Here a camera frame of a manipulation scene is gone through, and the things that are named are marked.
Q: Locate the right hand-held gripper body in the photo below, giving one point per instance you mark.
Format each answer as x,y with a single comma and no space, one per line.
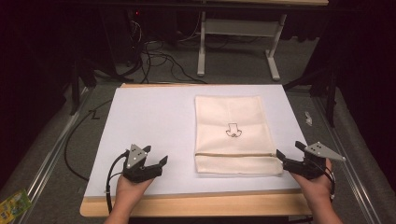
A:
306,166

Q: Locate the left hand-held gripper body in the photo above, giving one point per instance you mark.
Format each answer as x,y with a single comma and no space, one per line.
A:
137,172

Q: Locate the cream cloth bag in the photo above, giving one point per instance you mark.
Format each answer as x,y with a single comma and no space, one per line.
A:
233,112

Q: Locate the person's left hand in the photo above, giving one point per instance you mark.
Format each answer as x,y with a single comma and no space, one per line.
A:
129,193

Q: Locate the person's right hand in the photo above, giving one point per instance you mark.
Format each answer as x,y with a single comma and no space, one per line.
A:
317,189

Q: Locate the white table mat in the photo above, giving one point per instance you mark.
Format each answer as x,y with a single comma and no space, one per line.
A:
155,124

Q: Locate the clear plastic scrap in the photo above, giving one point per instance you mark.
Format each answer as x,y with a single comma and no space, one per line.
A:
308,118

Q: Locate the black stand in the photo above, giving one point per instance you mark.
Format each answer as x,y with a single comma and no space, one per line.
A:
330,93
75,90

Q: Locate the green printed packet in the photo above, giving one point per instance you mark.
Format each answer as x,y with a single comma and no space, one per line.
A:
12,207

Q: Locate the metal floor rail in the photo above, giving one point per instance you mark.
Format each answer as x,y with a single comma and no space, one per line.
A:
49,155
345,155

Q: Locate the white desk frame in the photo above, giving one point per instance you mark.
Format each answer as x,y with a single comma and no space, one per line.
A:
239,27

